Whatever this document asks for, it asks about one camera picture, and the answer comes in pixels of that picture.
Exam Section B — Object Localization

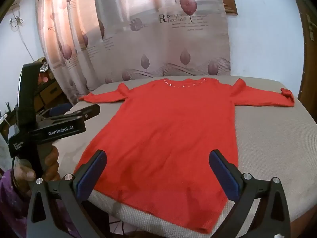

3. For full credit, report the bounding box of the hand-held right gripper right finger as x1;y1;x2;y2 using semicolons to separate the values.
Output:
209;149;291;238

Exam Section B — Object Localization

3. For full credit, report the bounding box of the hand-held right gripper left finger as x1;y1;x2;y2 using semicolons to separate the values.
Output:
27;149;107;238

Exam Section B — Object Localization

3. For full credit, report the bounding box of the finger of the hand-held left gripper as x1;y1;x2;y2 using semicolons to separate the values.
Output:
62;104;101;122

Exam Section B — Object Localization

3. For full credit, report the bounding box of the red knit sweater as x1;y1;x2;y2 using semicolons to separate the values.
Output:
79;78;295;234

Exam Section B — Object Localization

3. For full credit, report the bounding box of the person's left hand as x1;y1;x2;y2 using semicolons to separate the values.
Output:
13;146;60;191

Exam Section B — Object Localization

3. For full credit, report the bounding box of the wooden cabinet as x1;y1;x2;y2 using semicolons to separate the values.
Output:
32;57;65;109

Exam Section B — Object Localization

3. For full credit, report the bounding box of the person's purple clothing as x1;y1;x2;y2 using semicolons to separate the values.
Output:
0;169;32;238

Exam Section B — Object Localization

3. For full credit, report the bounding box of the leaf print curtain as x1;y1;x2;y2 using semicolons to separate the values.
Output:
35;0;232;106

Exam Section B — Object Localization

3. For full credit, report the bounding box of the wall hook with cord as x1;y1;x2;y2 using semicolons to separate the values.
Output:
9;16;35;62

